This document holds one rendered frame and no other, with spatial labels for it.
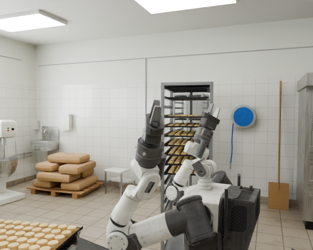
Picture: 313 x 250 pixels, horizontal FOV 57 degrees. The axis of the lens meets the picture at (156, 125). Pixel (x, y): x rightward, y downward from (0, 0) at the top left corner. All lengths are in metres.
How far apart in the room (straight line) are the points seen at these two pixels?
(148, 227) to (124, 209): 0.11
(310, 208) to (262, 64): 2.34
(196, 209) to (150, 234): 0.18
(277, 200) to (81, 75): 4.42
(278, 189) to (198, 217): 4.05
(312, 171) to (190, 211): 3.32
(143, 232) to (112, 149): 4.96
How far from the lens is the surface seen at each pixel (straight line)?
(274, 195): 5.05
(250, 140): 5.17
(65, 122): 6.43
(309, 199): 4.32
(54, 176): 5.55
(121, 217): 1.07
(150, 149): 0.92
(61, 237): 1.63
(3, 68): 6.57
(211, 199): 1.15
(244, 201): 1.14
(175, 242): 3.33
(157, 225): 1.06
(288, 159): 5.22
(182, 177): 1.58
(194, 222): 1.02
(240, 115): 5.02
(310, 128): 4.17
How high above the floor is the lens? 1.57
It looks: 3 degrees down
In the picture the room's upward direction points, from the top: straight up
